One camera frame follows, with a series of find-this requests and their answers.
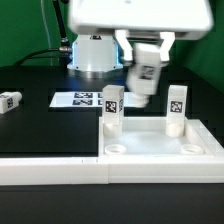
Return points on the white square tabletop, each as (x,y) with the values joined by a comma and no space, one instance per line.
(145,136)

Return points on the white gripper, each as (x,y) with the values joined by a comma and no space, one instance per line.
(183,19)

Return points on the white L-shaped obstacle fence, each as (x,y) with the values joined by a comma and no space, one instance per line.
(44,171)

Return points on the white sheet with fiducial tags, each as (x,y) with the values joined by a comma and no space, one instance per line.
(88,99)

